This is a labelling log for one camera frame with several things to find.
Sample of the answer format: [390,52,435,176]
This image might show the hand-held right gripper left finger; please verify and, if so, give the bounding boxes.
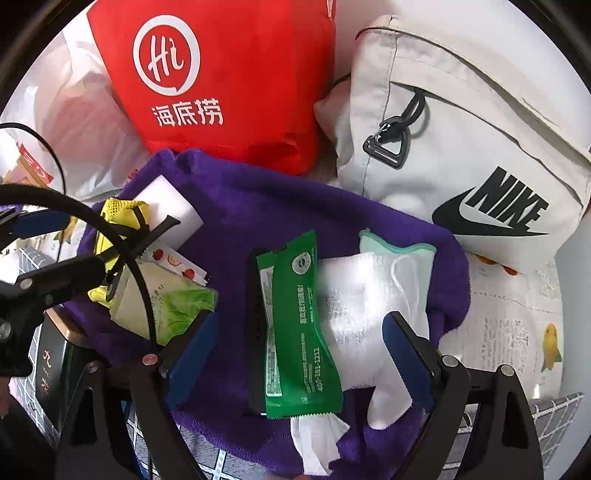
[55,311,220,480]

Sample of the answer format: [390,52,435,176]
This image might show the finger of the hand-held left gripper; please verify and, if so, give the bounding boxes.
[0,255,120,306]
[0,209,71,251]

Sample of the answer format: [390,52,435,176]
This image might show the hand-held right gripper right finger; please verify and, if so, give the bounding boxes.
[382,311,546,480]

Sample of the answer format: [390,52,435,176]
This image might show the lettuce print packet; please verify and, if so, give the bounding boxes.
[110,261,219,345]

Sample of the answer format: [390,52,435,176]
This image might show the yellow mesh pouch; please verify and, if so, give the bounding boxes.
[88,198,154,308]

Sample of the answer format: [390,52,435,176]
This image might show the clear plastic bag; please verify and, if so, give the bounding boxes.
[318,251,431,431]

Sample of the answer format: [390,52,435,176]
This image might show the green wet wipe packet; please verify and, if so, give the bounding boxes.
[256,231,345,419]

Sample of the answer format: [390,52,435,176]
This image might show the white sponge block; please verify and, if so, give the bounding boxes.
[131,178,205,251]

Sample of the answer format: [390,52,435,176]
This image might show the mint green cloth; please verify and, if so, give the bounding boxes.
[359,229,437,265]

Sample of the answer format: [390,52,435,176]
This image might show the dark green tin box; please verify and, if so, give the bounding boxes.
[25,309,88,439]

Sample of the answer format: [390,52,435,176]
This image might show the white wipe sheet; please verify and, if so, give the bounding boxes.
[291,413,351,476]

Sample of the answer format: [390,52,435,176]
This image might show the white plastic shopping bag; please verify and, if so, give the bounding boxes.
[0,34,154,205]

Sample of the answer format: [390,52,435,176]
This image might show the purple towel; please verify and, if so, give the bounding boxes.
[60,148,472,478]

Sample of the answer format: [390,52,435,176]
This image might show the grey checkered blanket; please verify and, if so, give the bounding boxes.
[18,247,585,480]

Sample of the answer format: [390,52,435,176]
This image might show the beige sling bag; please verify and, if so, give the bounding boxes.
[314,14,591,278]

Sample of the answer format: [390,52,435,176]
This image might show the red paper bag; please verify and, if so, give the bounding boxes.
[87,0,338,177]

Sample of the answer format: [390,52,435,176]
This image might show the thick black cable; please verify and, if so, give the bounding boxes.
[0,185,162,347]

